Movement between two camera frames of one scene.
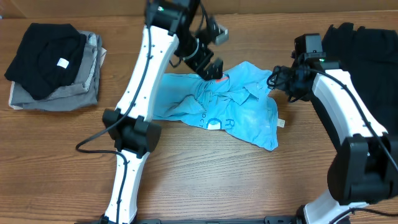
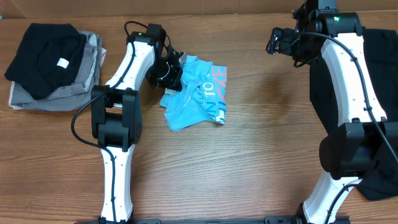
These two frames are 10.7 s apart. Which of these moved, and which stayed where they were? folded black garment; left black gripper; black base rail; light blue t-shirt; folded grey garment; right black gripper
Moved: right black gripper; light blue t-shirt; left black gripper
Stayed: folded black garment; folded grey garment; black base rail
